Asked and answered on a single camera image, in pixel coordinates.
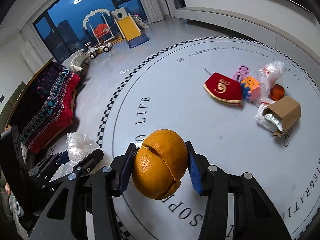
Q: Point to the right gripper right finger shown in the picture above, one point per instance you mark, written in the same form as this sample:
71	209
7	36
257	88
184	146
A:
255	216

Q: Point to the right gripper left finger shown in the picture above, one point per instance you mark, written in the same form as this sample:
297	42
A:
80	192

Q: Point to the clear plastic bag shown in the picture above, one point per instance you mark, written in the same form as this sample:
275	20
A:
78	147

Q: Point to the orange fruit peel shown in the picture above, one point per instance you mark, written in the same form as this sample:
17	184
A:
160	164

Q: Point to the white knit glove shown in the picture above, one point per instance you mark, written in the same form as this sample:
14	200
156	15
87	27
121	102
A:
262	121

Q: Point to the silver foil snack packet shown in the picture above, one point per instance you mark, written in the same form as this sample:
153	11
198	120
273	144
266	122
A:
275	120

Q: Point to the colourful foam puzzle cube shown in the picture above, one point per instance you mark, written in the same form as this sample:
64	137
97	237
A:
250	88

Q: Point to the red pouch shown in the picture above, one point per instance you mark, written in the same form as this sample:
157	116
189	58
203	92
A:
224	89

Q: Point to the small clear bubble bag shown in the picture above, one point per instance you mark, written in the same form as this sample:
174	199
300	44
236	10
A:
267	75

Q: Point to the pink foam puzzle piece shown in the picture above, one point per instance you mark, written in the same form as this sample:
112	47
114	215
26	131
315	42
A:
241	73

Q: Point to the red patterned sofa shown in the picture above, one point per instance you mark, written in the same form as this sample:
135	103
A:
44	107

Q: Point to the black thread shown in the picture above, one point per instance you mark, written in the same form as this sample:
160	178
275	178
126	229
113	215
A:
284	139

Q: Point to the white wicker basket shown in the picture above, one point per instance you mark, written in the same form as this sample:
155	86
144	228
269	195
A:
77	61

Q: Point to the white toy car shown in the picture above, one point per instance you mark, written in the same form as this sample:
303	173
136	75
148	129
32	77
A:
94	51

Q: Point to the red baby swing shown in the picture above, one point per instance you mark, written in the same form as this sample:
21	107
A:
103	28

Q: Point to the yellow toy slide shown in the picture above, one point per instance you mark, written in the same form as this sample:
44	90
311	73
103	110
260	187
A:
130	31

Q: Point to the white low cabinet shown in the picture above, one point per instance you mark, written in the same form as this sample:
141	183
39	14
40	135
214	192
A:
254	28

